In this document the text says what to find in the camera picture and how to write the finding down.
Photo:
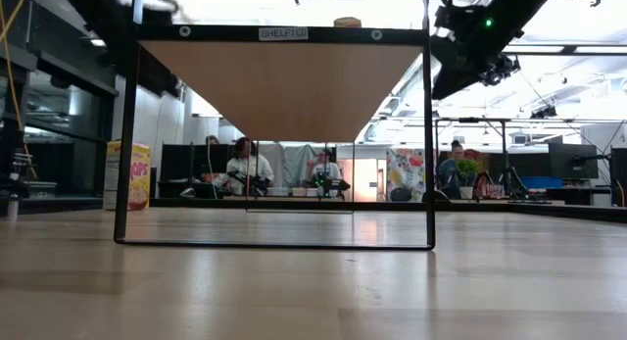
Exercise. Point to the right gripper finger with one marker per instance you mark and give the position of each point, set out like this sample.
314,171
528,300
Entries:
450,68

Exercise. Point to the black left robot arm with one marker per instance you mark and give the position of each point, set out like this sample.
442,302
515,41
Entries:
108,16

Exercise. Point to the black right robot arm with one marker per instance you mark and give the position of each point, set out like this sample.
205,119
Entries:
519,7

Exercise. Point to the black background robot arm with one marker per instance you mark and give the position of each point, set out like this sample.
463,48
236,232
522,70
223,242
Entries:
333,185
250,180

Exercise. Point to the black ceiling spotlight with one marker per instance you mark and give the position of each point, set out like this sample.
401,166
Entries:
544,112
502,70

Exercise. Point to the green plant in white pot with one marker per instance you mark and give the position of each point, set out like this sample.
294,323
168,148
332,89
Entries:
467,169

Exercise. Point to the person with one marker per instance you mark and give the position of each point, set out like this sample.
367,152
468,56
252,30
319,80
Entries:
447,171
212,140
245,163
329,169

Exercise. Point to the floral patterned panel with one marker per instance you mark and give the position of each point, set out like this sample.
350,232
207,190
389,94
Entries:
406,168

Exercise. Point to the red packages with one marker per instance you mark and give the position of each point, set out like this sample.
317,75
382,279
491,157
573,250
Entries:
490,188

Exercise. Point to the blue bin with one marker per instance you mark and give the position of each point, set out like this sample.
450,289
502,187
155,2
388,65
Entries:
544,182

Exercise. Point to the black computer monitor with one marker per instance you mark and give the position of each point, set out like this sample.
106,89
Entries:
573,161

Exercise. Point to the grey cloth cover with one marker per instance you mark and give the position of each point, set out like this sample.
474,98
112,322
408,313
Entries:
294,161

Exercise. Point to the black partition panel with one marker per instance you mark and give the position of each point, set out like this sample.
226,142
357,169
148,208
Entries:
176,163

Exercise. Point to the grey storage bin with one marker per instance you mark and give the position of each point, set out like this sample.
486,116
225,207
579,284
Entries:
41,189

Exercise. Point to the white bottle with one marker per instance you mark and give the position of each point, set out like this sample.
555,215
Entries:
12,208

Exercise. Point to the black background table frame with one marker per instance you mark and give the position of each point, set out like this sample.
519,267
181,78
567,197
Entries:
470,120

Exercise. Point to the black metal table frame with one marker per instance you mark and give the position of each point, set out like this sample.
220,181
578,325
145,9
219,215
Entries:
392,206

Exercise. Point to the wooden shelf with black frame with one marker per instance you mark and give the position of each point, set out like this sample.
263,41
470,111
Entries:
284,85

